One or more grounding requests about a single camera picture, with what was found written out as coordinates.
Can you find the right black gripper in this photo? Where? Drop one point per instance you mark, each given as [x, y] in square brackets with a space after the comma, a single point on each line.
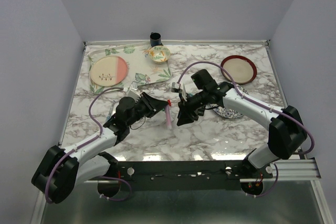
[185, 109]

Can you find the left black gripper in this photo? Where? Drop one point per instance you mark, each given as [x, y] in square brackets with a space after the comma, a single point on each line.
[153, 105]

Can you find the purple capped highlighter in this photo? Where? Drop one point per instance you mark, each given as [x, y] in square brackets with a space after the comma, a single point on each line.
[168, 117]

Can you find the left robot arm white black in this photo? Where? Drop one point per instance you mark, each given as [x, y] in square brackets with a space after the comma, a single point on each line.
[62, 168]

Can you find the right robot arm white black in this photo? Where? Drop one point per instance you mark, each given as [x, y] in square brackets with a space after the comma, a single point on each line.
[284, 125]

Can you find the blue floral white plate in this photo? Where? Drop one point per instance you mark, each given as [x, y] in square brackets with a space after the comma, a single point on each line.
[225, 112]

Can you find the floral ceramic bowl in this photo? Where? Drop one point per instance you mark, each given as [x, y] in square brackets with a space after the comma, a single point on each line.
[159, 54]

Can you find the floral leaf serving tray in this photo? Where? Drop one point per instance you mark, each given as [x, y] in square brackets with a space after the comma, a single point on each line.
[141, 68]

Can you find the pink cream round plate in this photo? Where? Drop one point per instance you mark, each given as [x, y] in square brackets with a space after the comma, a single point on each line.
[109, 71]

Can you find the dark blue mug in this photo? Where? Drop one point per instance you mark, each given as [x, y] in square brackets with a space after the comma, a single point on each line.
[155, 39]

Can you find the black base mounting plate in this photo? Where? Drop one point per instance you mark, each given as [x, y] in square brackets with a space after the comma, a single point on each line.
[180, 175]

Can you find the red rimmed beige plate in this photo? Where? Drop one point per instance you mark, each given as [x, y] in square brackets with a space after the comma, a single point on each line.
[240, 68]

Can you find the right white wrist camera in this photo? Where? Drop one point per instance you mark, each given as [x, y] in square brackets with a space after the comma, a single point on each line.
[180, 89]

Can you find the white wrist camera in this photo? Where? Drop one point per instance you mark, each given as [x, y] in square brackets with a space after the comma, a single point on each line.
[132, 91]
[180, 89]

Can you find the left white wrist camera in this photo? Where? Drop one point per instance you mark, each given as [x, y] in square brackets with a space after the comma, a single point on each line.
[132, 91]

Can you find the aluminium frame rail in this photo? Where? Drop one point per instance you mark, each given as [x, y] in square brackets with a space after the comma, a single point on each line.
[297, 169]

